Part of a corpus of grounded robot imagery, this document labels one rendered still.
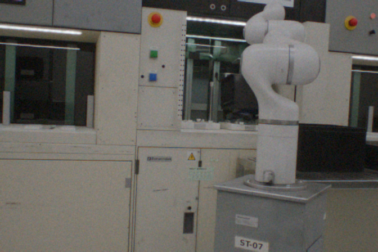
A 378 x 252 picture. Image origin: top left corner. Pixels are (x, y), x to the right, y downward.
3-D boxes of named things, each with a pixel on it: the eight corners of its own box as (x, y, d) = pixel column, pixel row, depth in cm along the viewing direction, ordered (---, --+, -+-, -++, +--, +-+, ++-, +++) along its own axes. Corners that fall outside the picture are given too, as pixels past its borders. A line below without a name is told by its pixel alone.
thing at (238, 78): (230, 116, 220) (230, 54, 223) (217, 120, 239) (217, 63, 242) (275, 118, 226) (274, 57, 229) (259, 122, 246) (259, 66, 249)
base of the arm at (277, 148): (296, 194, 121) (300, 126, 120) (233, 184, 130) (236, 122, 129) (313, 184, 137) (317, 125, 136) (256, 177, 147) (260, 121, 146)
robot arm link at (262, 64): (301, 125, 126) (306, 42, 125) (236, 122, 128) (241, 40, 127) (295, 124, 138) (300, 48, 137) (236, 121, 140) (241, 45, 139)
